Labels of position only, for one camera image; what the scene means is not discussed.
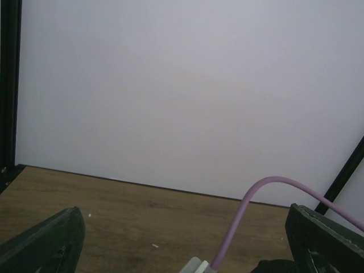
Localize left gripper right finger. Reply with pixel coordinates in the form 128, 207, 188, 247
285, 204, 363, 272

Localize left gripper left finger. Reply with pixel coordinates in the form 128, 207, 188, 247
1, 207, 85, 272

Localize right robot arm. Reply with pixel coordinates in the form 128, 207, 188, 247
251, 259, 297, 273

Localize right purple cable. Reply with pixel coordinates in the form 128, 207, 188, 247
209, 176, 364, 271

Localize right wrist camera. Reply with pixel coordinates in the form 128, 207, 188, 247
180, 257, 210, 273

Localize black frame posts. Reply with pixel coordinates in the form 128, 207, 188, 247
1, 1, 363, 203

